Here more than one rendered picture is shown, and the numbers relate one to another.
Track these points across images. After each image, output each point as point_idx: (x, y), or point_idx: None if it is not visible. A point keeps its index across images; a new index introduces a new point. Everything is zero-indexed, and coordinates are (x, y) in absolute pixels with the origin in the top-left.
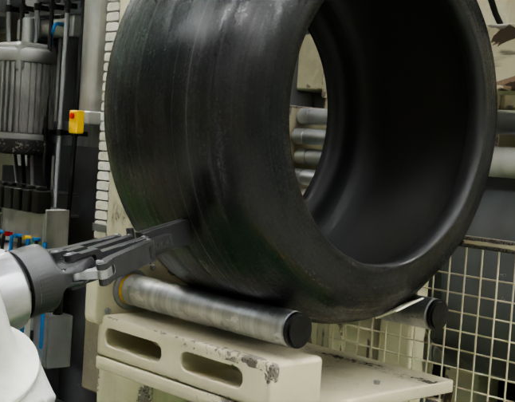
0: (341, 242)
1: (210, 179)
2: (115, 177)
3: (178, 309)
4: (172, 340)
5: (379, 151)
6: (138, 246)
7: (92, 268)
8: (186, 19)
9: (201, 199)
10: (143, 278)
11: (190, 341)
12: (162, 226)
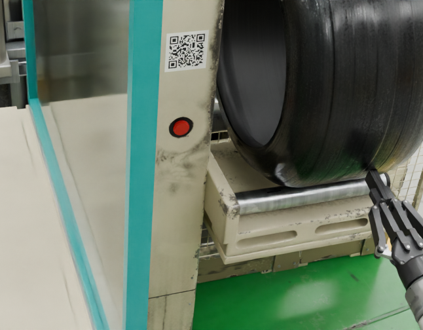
0: (236, 80)
1: (415, 148)
2: (319, 165)
3: (298, 204)
4: (308, 224)
5: (228, 4)
6: (415, 210)
7: None
8: (414, 65)
9: (401, 158)
10: (251, 197)
11: (325, 219)
12: (384, 184)
